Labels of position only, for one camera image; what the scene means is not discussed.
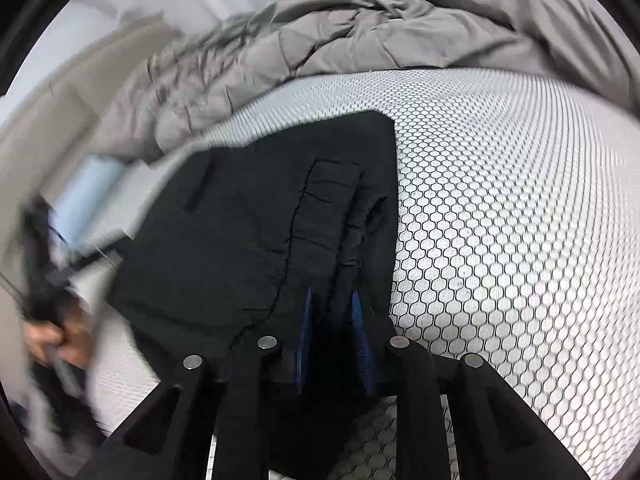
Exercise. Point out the black pants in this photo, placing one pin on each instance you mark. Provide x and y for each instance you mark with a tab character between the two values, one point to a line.
313	207

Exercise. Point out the light blue pillow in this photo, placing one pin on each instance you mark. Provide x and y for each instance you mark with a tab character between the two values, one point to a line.
82	200

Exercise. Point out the left hand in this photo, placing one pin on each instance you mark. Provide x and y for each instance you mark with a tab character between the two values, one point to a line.
72	341

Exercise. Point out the grey crumpled duvet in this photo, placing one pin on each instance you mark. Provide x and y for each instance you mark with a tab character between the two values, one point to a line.
195	82

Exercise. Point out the beige padded headboard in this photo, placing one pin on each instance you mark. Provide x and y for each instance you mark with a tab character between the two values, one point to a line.
44	140

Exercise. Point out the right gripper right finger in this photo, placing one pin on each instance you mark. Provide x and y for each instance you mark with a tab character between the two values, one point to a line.
454	410

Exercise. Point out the white honeycomb mattress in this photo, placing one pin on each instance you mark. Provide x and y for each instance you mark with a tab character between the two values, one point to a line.
518	233

